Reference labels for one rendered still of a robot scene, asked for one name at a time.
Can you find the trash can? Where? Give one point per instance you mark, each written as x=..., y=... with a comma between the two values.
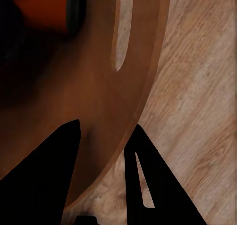
x=53, y=78

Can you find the can of soda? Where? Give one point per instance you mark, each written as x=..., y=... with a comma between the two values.
x=12, y=30
x=53, y=15

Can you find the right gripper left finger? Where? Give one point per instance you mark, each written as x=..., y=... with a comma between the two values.
x=35, y=191

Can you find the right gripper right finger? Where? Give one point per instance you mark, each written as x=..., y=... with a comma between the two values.
x=172, y=205

